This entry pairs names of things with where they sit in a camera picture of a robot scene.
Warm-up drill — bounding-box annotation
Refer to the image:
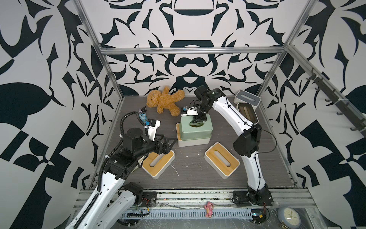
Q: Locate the white bamboo tissue box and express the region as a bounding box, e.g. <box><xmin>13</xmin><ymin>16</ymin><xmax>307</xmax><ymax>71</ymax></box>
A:
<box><xmin>142</xmin><ymin>150</ymin><xmax>175</xmax><ymax>179</ymax></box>
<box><xmin>176</xmin><ymin>123</ymin><xmax>211</xmax><ymax>148</ymax></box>
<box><xmin>205</xmin><ymin>142</ymin><xmax>240</xmax><ymax>179</ymax></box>

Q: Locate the green tissue box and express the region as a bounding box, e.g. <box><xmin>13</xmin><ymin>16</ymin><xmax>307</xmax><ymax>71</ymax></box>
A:
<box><xmin>179</xmin><ymin>114</ymin><xmax>213</xmax><ymax>140</ymax></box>

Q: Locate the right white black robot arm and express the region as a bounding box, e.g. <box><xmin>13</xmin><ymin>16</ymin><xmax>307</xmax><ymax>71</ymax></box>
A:
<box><xmin>193</xmin><ymin>85</ymin><xmax>273</xmax><ymax>207</ymax></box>

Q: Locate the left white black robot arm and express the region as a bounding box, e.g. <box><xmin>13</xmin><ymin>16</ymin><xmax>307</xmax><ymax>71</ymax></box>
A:
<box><xmin>67</xmin><ymin>111</ymin><xmax>177</xmax><ymax>229</ymax></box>

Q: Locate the grey lid white tissue box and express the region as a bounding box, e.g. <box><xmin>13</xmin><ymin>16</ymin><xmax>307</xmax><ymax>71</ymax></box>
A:
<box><xmin>234</xmin><ymin>90</ymin><xmax>262</xmax><ymax>109</ymax></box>

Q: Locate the cream dark-lid tissue box right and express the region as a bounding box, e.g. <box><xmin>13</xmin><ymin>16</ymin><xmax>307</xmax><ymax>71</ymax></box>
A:
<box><xmin>236</xmin><ymin>103</ymin><xmax>258</xmax><ymax>125</ymax></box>

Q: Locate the blue robot toy figure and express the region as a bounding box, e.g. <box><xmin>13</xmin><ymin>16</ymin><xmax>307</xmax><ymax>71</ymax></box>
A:
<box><xmin>139</xmin><ymin>113</ymin><xmax>148</xmax><ymax>123</ymax></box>

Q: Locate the brown teddy bear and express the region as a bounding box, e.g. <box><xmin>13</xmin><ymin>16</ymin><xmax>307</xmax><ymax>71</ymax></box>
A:
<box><xmin>146</xmin><ymin>86</ymin><xmax>185</xmax><ymax>116</ymax></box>

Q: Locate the small dark purple toy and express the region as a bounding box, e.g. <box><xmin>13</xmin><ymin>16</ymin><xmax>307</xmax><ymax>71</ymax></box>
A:
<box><xmin>139</xmin><ymin>106</ymin><xmax>147</xmax><ymax>114</ymax></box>

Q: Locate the pink toy figure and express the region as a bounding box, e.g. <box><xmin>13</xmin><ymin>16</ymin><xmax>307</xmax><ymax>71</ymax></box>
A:
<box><xmin>204</xmin><ymin>201</ymin><xmax>214</xmax><ymax>218</ymax></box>

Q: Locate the small green circuit board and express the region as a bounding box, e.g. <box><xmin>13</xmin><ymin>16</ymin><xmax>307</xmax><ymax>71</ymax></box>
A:
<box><xmin>251</xmin><ymin>210</ymin><xmax>267</xmax><ymax>225</ymax></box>

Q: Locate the round white clock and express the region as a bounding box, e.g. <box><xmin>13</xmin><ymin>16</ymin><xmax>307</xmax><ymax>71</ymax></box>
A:
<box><xmin>277</xmin><ymin>207</ymin><xmax>301</xmax><ymax>229</ymax></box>

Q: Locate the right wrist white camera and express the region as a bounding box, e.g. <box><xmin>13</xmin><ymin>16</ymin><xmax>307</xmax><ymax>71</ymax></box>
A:
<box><xmin>180</xmin><ymin>107</ymin><xmax>198</xmax><ymax>116</ymax></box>

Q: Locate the wrist white camera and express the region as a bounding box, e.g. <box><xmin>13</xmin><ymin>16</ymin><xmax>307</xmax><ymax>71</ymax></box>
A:
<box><xmin>145</xmin><ymin>118</ymin><xmax>161</xmax><ymax>141</ymax></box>
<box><xmin>180</xmin><ymin>107</ymin><xmax>198</xmax><ymax>116</ymax></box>

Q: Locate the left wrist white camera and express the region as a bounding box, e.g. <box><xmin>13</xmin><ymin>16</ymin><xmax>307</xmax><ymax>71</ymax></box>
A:
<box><xmin>145</xmin><ymin>118</ymin><xmax>161</xmax><ymax>141</ymax></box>

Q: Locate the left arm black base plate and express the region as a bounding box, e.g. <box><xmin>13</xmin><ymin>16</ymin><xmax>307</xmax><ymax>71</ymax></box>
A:
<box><xmin>137</xmin><ymin>191</ymin><xmax>157</xmax><ymax>208</ymax></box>

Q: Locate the grey slotted cable duct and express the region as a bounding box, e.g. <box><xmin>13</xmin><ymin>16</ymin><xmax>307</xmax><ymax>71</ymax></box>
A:
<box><xmin>121</xmin><ymin>209</ymin><xmax>253</xmax><ymax>220</ymax></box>

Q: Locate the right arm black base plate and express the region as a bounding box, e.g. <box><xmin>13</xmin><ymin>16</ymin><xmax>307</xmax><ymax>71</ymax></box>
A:
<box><xmin>232</xmin><ymin>190</ymin><xmax>273</xmax><ymax>207</ymax></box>

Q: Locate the aluminium frame rail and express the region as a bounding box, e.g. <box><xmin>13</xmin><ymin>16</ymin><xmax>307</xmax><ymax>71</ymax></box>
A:
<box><xmin>100</xmin><ymin>47</ymin><xmax>285</xmax><ymax>55</ymax></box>

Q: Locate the grey wall hook rail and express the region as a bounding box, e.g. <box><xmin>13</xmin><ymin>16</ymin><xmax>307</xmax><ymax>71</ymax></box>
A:
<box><xmin>307</xmin><ymin>68</ymin><xmax>366</xmax><ymax>137</ymax></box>

